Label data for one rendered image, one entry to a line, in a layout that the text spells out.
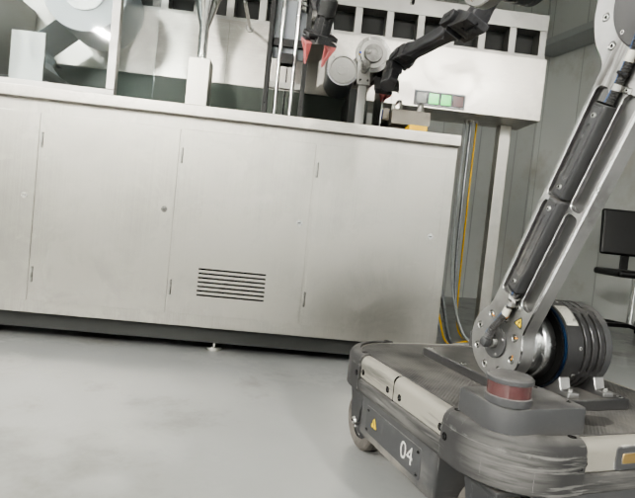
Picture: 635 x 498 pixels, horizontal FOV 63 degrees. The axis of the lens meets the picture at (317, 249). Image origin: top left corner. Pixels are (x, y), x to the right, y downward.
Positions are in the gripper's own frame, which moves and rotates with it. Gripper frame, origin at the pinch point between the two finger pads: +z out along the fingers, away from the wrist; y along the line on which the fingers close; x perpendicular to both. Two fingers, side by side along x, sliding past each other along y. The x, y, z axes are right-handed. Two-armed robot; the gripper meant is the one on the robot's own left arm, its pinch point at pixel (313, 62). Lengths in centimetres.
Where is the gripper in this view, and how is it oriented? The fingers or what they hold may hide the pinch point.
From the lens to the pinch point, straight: 180.6
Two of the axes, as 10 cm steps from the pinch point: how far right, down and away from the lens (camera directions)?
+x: 2.4, 5.6, -8.0
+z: -2.6, 8.3, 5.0
